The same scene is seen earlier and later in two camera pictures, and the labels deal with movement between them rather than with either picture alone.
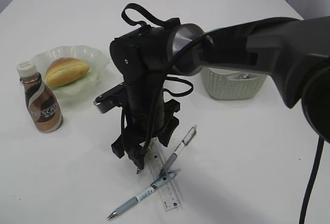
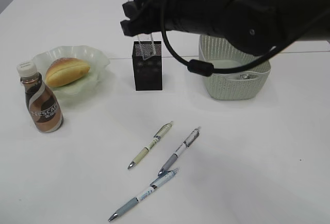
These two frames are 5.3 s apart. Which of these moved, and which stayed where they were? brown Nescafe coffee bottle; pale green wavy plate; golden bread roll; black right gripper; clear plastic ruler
Moved: black right gripper; clear plastic ruler
Stayed: brown Nescafe coffee bottle; pale green wavy plate; golden bread roll
